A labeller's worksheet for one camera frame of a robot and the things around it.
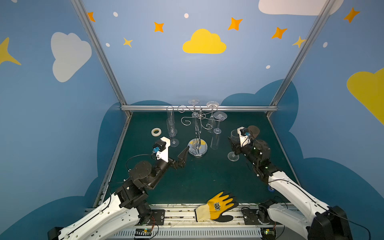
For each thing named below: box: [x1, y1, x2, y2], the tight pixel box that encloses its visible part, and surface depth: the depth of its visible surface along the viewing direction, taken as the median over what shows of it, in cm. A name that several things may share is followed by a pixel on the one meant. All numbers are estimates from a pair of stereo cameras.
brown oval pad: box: [247, 125, 260, 139], surface depth 99 cm
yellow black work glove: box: [194, 191, 239, 223], surface depth 76 cm
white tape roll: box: [151, 127, 162, 137], surface depth 110 cm
